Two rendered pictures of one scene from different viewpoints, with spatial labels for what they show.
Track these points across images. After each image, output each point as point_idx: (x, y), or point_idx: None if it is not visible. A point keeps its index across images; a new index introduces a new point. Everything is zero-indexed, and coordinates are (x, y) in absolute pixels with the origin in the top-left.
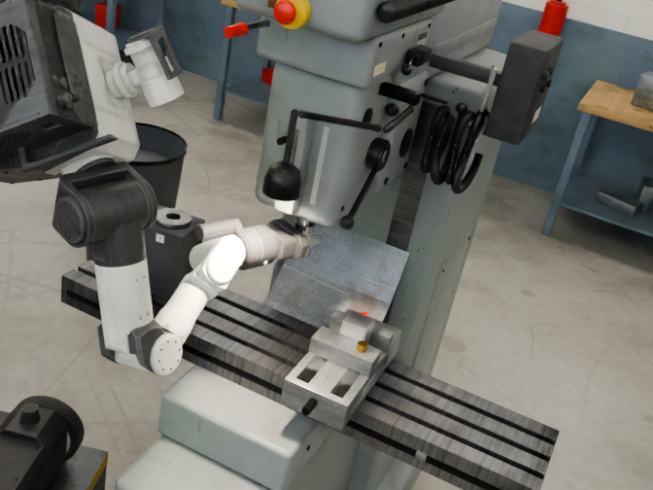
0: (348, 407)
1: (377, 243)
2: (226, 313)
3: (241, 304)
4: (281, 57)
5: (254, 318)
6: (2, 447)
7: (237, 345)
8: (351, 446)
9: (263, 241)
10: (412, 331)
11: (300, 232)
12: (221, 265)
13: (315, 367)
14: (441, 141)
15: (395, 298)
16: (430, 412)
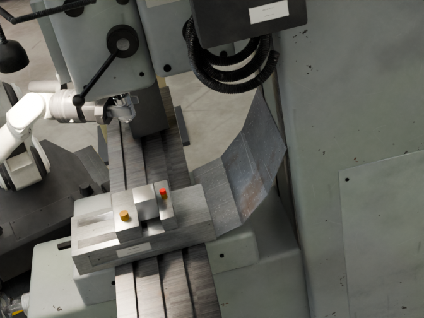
0: (73, 258)
1: (276, 130)
2: (151, 158)
3: (170, 154)
4: None
5: (161, 168)
6: (64, 204)
7: (120, 184)
8: (279, 317)
9: (64, 103)
10: (305, 231)
11: (104, 102)
12: (17, 115)
13: (100, 218)
14: (187, 34)
15: (293, 192)
16: (158, 300)
